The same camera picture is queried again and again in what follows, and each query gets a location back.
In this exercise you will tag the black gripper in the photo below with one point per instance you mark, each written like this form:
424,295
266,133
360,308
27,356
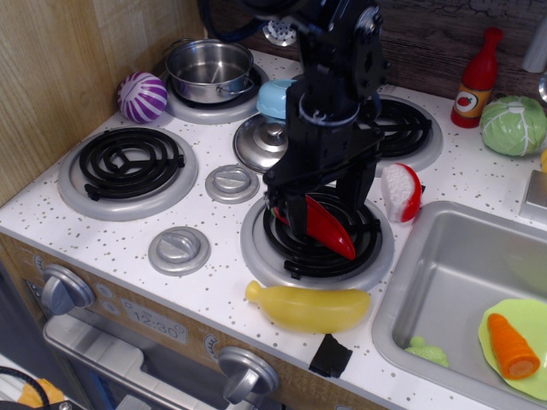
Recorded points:
325,144

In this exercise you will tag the yellow toy banana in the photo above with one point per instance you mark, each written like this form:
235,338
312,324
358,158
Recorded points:
310,311

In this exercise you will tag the light green plastic plate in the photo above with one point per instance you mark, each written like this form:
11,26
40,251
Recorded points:
528,317

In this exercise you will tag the back right black burner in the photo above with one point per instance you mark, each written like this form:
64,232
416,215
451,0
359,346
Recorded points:
411,134

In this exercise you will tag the small green toy vegetable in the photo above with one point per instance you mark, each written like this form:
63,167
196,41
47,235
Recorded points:
419,347

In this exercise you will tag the silver toy faucet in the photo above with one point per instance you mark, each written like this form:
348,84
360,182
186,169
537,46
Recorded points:
535,58

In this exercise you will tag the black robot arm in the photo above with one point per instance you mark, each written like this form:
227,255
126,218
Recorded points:
343,67

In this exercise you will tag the red toy chili pepper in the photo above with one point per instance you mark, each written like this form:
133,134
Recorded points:
322,228

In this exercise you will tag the orange toy on floor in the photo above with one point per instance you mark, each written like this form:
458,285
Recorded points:
30,397

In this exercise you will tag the light blue plastic bowl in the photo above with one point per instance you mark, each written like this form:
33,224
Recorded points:
271,100

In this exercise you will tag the front right black burner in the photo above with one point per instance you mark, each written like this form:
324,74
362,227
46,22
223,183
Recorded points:
276,257

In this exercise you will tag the red toy ketchup bottle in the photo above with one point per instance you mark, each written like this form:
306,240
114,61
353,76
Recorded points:
477,82

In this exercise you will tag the green toy cabbage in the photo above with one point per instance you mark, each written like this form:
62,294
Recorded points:
514,126

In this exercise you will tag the silver oven knob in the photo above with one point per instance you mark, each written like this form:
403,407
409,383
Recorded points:
64,290
247,374

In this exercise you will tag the silver toy sink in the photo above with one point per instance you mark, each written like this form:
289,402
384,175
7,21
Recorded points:
458,262

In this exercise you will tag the hanging metal slotted ladle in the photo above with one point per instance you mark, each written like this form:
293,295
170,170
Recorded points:
280,33

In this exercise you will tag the silver stovetop knob middle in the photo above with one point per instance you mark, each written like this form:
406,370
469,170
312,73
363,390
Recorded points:
232,184

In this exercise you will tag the silver stovetop knob front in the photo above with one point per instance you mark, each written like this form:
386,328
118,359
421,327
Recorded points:
179,251

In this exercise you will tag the black tape patch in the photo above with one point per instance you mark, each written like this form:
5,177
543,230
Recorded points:
331,358

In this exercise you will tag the right silver oven knob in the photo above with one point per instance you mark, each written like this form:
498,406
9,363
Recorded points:
247,374

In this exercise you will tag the purple white striped ball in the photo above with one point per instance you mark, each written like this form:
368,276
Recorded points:
142,97

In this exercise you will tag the yellow toy at edge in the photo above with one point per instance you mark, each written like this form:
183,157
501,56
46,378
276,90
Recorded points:
543,161

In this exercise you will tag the stainless steel pot lid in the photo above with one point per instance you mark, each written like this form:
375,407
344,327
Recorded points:
260,142

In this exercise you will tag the red white toy radish slice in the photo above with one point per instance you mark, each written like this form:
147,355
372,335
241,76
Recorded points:
402,192

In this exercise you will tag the left silver oven knob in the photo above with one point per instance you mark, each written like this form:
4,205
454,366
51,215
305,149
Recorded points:
64,290

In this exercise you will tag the black burner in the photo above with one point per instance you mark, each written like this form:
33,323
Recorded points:
127,173
411,134
276,257

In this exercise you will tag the oven clock display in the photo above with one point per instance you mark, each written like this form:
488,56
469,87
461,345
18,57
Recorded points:
155,321

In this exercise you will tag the orange toy carrot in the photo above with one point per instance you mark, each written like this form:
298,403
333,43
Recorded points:
515,358

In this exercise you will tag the silver faucet base block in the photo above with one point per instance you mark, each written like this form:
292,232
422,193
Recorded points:
533,206

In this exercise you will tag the silver stovetop knob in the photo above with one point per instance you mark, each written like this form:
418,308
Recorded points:
179,251
232,184

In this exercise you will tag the front left black burner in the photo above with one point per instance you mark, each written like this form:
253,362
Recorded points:
127,173

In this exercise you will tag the silver oven door handle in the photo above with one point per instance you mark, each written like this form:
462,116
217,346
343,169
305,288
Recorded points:
143,376

